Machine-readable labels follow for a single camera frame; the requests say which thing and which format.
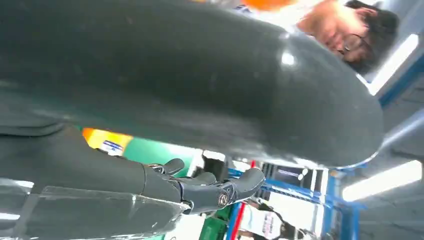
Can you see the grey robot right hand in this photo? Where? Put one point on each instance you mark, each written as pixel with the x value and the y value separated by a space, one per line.
pixel 165 73

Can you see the green table mat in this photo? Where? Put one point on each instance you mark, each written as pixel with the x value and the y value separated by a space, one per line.
pixel 149 152

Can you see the red pole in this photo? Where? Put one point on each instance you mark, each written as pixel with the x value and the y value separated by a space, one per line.
pixel 240 212

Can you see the green crate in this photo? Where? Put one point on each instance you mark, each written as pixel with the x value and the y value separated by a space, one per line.
pixel 213 230

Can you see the person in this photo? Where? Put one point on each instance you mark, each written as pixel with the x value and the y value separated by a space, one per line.
pixel 331 30

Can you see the blue metal rack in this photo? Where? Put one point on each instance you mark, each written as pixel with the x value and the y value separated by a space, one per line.
pixel 331 198

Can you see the ceiling light strip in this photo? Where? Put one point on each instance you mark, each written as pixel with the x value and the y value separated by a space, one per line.
pixel 381 182
pixel 394 63

